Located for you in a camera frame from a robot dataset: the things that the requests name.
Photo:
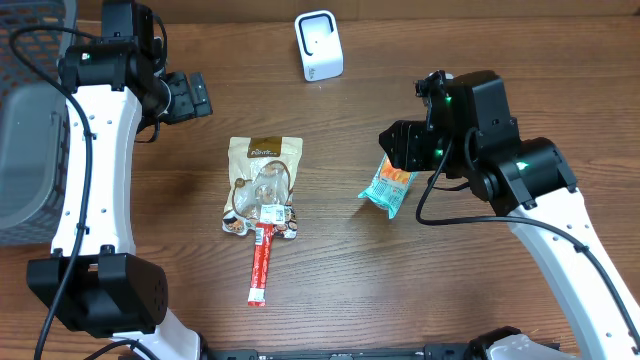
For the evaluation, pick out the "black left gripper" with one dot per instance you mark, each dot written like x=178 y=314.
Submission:
x=185 y=107

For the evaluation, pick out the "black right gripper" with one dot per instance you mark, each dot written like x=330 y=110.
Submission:
x=408 y=143

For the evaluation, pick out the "teal packet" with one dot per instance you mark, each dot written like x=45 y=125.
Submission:
x=384 y=196

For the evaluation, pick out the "beige snack pouch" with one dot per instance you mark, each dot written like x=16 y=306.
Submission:
x=262 y=174

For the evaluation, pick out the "red stick snack packet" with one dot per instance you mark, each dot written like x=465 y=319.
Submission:
x=262 y=251

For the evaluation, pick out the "orange tissue pack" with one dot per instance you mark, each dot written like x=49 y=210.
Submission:
x=394 y=177

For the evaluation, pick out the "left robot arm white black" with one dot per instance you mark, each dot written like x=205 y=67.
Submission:
x=115 y=85

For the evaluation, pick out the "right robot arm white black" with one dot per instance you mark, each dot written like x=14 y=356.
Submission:
x=470 y=135

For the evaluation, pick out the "white barcode scanner stand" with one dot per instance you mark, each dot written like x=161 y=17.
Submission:
x=319 y=45

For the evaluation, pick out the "grey plastic mesh basket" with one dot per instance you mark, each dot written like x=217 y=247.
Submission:
x=34 y=131

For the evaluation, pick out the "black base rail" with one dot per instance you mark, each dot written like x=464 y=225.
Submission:
x=451 y=351

